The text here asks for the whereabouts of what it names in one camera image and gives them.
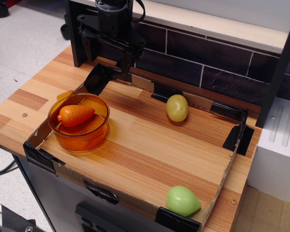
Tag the black office chair caster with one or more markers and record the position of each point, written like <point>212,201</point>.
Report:
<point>64,29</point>

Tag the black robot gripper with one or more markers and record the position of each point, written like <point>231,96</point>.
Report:
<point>112,26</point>

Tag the cardboard fence with black tape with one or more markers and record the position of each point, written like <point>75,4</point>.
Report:
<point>126,179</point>

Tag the orange plastic toy carrot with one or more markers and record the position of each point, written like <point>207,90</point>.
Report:
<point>73,115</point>

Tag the transparent orange plastic pot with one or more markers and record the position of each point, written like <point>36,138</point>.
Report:
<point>87,135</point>

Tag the yellow plastic toy potato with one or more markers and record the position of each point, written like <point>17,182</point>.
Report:
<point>177,108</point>

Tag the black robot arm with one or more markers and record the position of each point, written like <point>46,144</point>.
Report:
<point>112,26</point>

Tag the white grooved side unit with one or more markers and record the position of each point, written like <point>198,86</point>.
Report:
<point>270,169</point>

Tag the dark brick pattern backsplash panel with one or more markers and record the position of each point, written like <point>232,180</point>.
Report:
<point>216,55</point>

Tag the green plastic toy pear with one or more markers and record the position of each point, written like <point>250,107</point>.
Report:
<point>182,201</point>

